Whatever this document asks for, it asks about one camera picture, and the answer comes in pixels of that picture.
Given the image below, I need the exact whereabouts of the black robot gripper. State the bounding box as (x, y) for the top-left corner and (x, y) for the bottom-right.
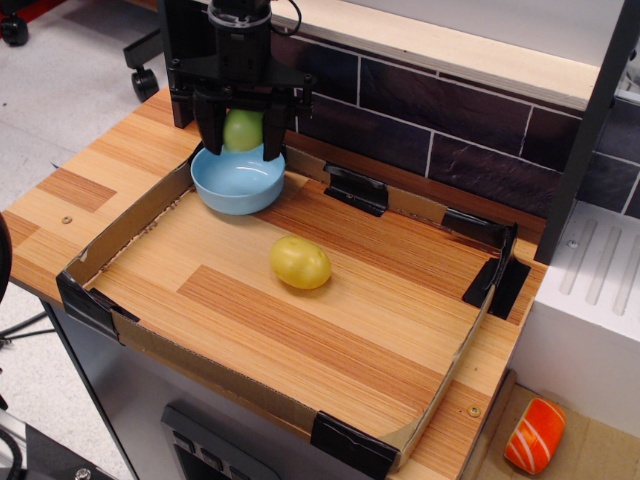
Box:
(175, 1), (316, 161)

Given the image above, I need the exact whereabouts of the green plastic pear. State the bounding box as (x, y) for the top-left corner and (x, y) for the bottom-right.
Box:
(223, 109), (263, 152)

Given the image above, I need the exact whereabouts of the light blue bowl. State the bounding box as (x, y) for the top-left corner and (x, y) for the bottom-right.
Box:
(191, 145), (286, 215)

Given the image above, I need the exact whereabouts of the black office chair base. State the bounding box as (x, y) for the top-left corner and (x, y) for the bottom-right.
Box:
(123, 29), (163, 103)

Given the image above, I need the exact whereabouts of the yellow plastic potato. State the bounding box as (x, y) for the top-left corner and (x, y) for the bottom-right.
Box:
(269, 235), (332, 290)

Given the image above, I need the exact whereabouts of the black caster wheel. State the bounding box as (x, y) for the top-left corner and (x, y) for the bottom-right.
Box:
(1, 13), (29, 47)

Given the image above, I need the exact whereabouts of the cardboard fence with black tape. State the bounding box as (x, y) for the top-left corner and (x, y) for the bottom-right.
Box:
(55, 118), (532, 473)

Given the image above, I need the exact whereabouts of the white ribbed plastic box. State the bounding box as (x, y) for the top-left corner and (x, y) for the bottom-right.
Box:
(510, 202), (639, 435)

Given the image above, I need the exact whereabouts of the orange salmon sushi toy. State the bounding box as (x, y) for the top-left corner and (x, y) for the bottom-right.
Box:
(504, 397), (566, 475)

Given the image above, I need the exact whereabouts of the dark upright post left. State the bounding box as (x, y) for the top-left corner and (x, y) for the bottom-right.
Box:
(157, 0), (217, 128)

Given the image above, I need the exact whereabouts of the dark upright post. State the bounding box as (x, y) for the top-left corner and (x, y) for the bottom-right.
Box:
(535, 0), (639, 265)
(157, 0), (217, 128)

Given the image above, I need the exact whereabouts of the dark upright post right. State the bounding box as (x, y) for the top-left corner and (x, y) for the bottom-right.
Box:
(535, 0), (639, 265)

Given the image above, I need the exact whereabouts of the black cable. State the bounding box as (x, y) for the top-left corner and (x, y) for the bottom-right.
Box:
(0, 430), (26, 480)

